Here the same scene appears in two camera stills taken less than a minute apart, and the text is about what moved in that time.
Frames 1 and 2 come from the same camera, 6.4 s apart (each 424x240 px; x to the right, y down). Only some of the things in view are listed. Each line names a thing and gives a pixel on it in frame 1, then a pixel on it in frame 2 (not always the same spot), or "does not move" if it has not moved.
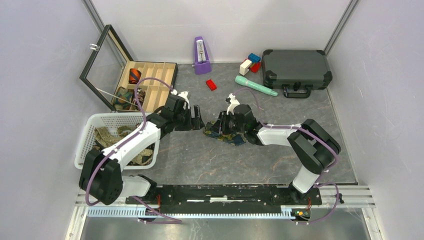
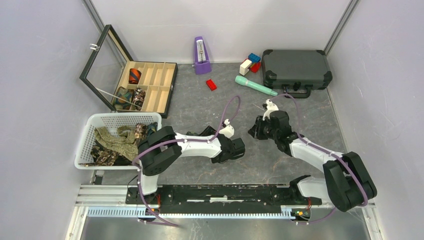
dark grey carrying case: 296,71 does not move
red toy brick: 211,84 does not move
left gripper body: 183,121 to 221,162
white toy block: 244,67 does not move
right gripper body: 229,124 to 263,131
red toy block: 255,66 does not move
